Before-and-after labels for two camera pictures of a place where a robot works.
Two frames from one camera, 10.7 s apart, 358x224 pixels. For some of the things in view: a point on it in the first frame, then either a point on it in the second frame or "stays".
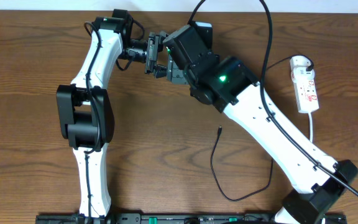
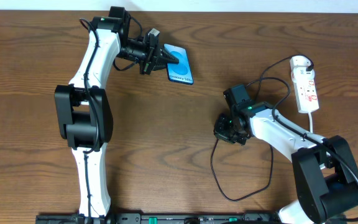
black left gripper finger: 189,218 stays
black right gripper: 173,69 -> 224,132
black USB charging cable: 220,134 stays
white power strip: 306,94 stays
